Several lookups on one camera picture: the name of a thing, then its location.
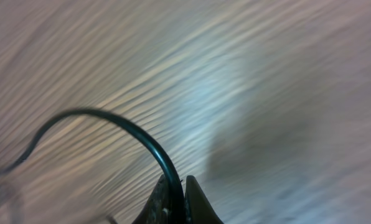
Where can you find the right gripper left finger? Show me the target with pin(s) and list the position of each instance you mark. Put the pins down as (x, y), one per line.
(157, 207)

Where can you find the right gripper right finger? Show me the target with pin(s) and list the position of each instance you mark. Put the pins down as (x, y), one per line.
(198, 209)

